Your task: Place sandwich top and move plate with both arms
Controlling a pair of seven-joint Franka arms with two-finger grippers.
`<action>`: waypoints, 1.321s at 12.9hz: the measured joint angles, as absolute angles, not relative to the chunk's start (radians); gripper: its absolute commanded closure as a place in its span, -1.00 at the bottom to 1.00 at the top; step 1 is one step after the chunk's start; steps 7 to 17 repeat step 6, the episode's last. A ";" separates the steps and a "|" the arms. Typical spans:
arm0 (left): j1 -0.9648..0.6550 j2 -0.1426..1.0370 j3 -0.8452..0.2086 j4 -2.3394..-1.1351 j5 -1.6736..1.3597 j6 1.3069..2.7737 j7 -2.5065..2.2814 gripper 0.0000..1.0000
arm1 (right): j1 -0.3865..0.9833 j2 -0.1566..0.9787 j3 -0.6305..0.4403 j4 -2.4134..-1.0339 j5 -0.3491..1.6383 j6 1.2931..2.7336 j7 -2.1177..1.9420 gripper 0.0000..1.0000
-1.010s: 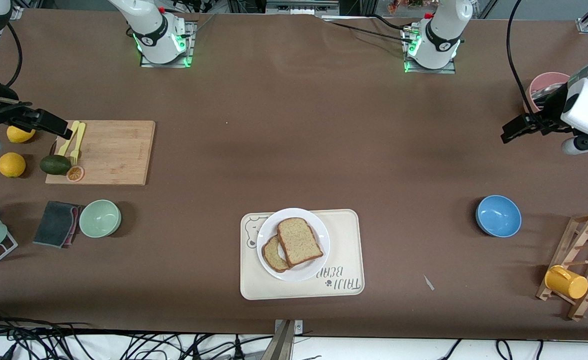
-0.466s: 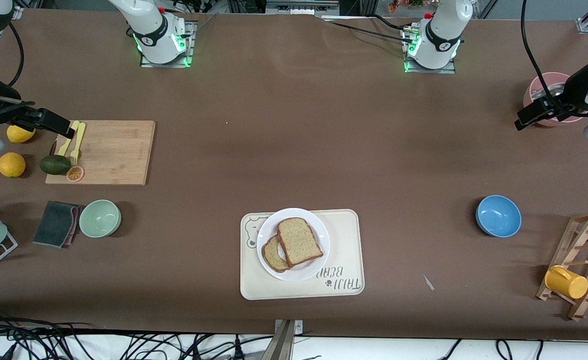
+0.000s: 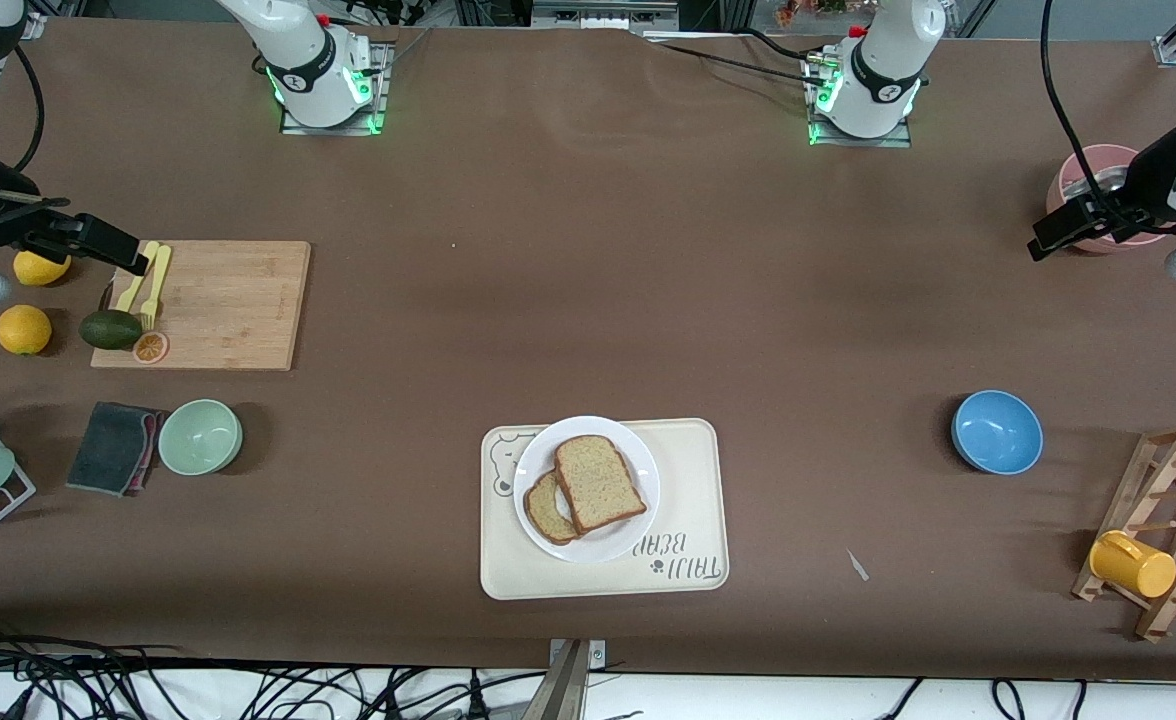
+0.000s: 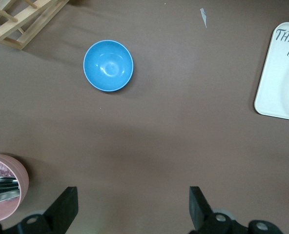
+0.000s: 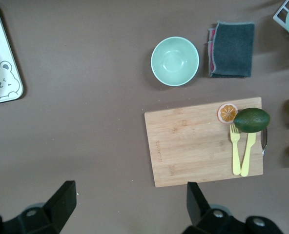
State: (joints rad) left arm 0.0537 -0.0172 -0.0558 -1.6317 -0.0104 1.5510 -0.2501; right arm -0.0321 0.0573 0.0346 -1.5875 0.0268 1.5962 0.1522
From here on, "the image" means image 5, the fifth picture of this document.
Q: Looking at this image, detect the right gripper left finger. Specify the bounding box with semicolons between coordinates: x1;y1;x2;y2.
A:
17;180;77;234

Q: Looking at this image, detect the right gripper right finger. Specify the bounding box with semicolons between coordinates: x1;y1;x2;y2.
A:
183;182;248;234

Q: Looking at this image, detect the yellow plastic fork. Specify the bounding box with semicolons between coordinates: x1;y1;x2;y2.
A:
229;123;242;176

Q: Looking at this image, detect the wooden cutting board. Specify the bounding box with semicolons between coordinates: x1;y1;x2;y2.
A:
144;97;268;188

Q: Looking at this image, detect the yellow plastic knife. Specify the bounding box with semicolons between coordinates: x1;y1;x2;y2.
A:
240;132;257;177

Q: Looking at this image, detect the orange fruit slice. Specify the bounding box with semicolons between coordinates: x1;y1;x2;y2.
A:
217;103;239;124

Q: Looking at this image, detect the dark green avocado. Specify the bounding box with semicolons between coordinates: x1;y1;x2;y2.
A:
233;107;271;134

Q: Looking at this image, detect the pale green bowl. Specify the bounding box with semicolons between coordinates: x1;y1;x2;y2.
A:
151;36;200;87

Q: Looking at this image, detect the dark folded cloth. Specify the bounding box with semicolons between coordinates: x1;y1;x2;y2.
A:
207;20;255;79

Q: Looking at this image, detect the cream bear print tray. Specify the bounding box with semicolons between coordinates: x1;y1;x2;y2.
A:
0;1;24;106

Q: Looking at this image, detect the white wire cup rack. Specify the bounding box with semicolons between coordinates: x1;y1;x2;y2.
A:
273;0;289;42

